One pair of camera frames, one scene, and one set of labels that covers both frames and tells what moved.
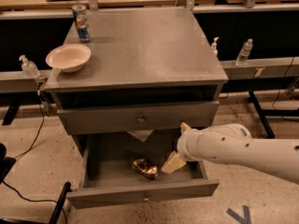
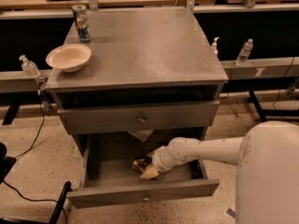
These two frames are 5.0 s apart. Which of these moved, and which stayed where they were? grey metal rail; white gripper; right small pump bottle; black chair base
Moved: white gripper
Stayed: black chair base; right small pump bottle; grey metal rail
